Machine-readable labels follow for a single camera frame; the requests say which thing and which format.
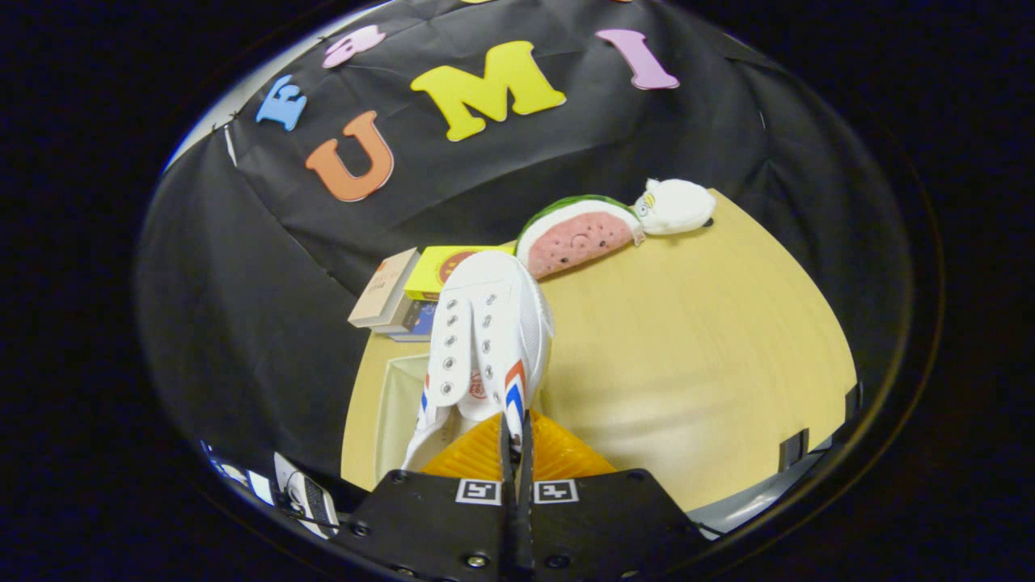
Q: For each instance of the yellow book with red circle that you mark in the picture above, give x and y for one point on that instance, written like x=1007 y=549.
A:
x=433 y=271

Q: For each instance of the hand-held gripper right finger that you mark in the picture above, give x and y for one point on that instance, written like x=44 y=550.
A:
x=606 y=525

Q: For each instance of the white striped canvas shoe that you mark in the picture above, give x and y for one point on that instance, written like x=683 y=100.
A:
x=493 y=315

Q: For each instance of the blue cover book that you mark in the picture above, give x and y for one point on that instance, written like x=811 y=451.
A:
x=422 y=319

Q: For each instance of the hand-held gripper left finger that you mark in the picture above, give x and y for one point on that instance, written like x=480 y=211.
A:
x=437 y=525

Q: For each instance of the beige paperback book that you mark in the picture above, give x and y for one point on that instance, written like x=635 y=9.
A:
x=386 y=287

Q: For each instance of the lit computer screen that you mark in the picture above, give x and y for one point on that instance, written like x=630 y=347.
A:
x=255 y=485

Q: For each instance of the grey-spined book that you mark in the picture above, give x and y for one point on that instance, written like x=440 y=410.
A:
x=400 y=317

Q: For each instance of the black table edge bracket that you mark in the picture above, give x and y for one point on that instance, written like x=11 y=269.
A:
x=794 y=450

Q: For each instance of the white plush toy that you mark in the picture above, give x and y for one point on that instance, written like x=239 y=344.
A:
x=679 y=206

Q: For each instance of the cream fabric storage box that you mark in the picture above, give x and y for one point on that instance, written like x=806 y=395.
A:
x=396 y=404

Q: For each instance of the watermelon slice plush toy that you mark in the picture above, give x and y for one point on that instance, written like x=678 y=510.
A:
x=582 y=238

